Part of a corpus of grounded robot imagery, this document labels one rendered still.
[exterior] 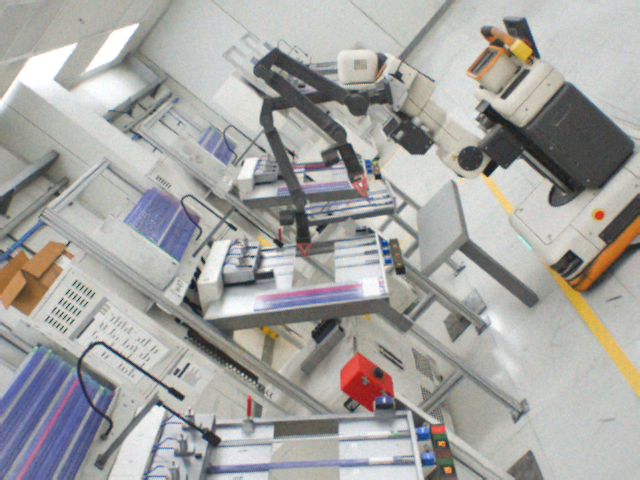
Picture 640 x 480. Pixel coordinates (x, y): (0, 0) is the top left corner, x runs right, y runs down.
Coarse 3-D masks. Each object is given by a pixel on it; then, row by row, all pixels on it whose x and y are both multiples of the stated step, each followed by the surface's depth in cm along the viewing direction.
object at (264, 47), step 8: (248, 32) 935; (240, 40) 868; (256, 40) 940; (264, 40) 939; (280, 40) 930; (256, 48) 885; (264, 48) 885; (272, 48) 928; (304, 64) 948; (312, 64) 947; (320, 64) 946; (328, 64) 929; (336, 64) 927; (320, 72) 884; (328, 72) 884; (336, 72) 884; (288, 80) 884; (320, 104) 894; (328, 104) 898; (336, 104) 898; (384, 104) 893; (344, 112) 901; (288, 120) 905; (352, 120) 904; (368, 120) 907; (304, 128) 935
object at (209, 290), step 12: (228, 240) 341; (216, 252) 328; (204, 264) 317; (216, 264) 315; (204, 276) 304; (216, 276) 302; (204, 288) 297; (216, 288) 297; (204, 300) 299; (216, 300) 299; (204, 312) 301
